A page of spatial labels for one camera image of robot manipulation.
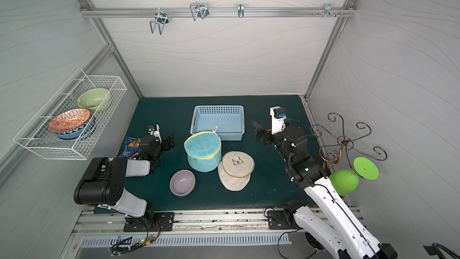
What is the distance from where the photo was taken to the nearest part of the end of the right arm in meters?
0.61

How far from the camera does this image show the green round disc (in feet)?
1.80

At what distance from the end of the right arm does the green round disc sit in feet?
0.82
